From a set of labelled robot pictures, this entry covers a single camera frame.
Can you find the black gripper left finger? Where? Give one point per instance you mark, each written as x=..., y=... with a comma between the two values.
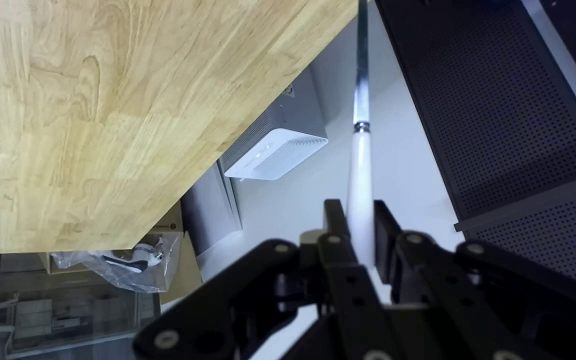
x=335, y=266

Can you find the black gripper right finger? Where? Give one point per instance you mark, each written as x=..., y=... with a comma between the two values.
x=435, y=281

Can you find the white flat box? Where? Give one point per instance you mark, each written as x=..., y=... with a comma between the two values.
x=275, y=156

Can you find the grey column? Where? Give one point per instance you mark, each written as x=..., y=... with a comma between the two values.
x=210, y=213

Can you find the brown cardboard box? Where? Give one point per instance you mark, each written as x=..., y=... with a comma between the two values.
x=185, y=266

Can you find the black perforated panel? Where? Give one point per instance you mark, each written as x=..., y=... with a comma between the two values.
x=501, y=120

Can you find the clear plastic bag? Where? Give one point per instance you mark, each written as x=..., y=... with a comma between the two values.
x=129, y=263

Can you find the glass front cabinet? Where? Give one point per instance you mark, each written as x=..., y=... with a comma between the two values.
x=48, y=313

